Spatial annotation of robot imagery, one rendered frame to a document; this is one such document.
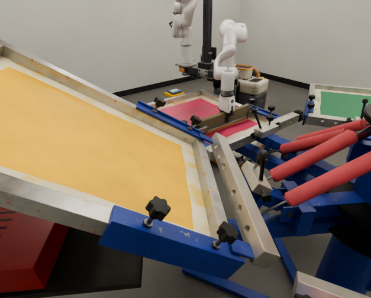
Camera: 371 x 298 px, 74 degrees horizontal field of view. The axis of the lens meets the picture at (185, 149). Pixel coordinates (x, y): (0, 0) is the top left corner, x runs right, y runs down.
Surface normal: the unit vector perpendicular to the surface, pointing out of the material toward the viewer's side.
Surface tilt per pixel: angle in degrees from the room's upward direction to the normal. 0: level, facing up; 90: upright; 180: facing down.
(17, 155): 32
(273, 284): 0
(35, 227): 0
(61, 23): 90
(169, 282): 0
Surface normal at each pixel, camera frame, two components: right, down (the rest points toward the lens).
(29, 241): -0.03, -0.85
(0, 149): 0.51, -0.76
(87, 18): 0.57, 0.42
